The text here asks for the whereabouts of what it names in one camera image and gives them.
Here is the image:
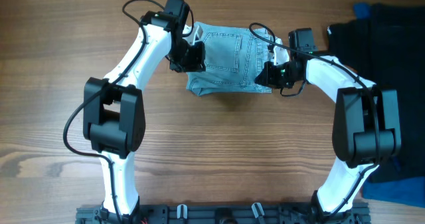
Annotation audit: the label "light blue denim shorts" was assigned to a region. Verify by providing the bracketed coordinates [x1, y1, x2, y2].
[186, 22, 272, 96]

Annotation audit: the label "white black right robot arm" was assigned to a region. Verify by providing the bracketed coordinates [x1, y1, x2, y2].
[255, 29, 401, 221]

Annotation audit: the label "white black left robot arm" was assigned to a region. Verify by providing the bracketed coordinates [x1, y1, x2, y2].
[82, 0, 206, 223]

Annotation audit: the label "black folded garment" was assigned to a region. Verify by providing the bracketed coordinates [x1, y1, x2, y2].
[328, 3, 424, 183]

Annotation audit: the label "blue cloth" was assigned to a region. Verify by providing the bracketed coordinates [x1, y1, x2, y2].
[357, 4, 424, 207]

